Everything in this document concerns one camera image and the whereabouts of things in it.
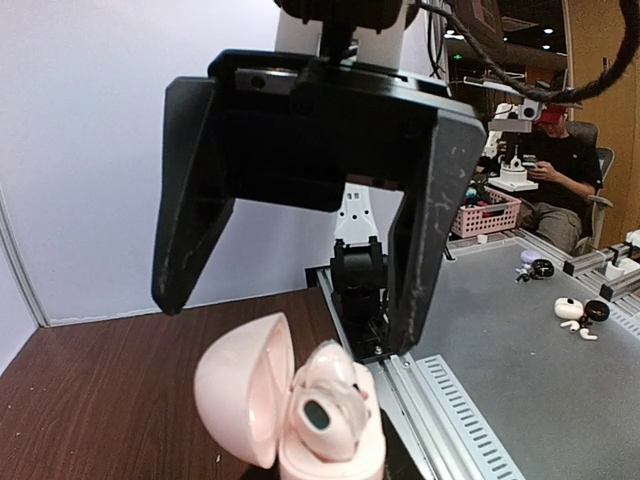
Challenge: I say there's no pink earbud charging case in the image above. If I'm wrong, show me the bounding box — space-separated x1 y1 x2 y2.
193 312 386 479

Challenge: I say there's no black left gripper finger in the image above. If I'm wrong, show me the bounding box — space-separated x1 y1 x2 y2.
380 409 424 480

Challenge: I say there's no white case on bench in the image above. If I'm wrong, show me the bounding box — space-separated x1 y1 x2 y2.
554 297 584 320

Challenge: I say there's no seated person red cap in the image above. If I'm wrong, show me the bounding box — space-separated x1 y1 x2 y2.
517 105 602 254

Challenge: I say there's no black right braided cable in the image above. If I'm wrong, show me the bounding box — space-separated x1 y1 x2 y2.
414 0 640 106

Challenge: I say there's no purple case on bench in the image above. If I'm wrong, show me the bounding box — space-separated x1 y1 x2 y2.
520 250 541 268

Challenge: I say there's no pink translucent earbud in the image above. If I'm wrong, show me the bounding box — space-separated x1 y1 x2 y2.
290 340 371 463

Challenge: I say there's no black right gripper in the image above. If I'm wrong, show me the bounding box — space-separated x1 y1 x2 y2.
151 50 486 355

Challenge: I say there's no aluminium front frame rail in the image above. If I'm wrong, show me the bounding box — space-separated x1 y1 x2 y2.
304 267 526 480

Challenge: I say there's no left aluminium corner post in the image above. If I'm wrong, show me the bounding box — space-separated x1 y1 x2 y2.
0 192 51 328

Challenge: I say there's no pink plastic basket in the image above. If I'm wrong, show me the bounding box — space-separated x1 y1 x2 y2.
451 186 521 239

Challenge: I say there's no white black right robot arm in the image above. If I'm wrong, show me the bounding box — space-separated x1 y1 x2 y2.
151 1 486 359

